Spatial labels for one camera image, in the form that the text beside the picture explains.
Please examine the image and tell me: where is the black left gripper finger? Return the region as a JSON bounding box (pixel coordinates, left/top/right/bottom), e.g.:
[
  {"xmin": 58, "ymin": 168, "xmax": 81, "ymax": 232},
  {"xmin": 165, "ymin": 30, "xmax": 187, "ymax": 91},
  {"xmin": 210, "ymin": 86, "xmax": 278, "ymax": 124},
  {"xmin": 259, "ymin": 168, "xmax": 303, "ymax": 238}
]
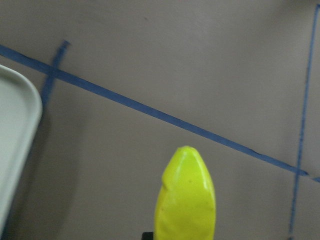
[{"xmin": 141, "ymin": 232, "xmax": 153, "ymax": 240}]

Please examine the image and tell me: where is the white bear tray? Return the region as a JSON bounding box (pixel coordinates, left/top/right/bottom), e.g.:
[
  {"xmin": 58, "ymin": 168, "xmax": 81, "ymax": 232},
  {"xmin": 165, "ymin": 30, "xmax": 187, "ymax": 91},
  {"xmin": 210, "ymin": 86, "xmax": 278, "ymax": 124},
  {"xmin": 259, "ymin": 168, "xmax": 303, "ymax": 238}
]
[{"xmin": 0, "ymin": 65, "xmax": 43, "ymax": 228}]

